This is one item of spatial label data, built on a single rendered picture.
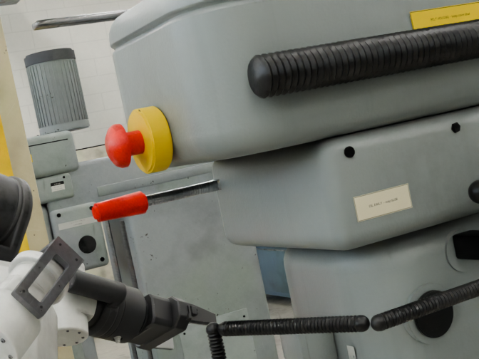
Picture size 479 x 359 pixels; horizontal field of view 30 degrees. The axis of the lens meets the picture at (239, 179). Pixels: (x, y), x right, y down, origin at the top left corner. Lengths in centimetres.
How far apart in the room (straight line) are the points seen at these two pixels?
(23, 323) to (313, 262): 28
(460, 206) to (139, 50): 33
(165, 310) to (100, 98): 897
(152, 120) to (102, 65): 962
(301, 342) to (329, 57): 29
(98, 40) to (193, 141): 970
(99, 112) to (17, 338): 950
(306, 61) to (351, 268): 23
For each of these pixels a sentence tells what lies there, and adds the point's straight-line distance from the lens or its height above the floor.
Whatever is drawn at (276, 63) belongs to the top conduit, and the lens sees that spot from 70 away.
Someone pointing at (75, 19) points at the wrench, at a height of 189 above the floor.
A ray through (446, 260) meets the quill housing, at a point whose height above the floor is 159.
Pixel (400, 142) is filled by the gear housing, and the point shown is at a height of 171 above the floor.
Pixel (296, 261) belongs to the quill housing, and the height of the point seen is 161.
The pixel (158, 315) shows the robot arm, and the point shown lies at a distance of 141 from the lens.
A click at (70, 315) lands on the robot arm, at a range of 131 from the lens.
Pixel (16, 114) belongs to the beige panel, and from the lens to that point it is 256.
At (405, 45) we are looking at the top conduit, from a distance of 77.
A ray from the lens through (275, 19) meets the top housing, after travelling 74.
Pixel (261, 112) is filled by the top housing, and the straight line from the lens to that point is 73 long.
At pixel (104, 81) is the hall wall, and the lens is 1039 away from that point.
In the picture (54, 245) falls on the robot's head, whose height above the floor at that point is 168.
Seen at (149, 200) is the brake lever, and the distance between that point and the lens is 92.
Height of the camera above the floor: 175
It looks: 3 degrees down
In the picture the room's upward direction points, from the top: 12 degrees counter-clockwise
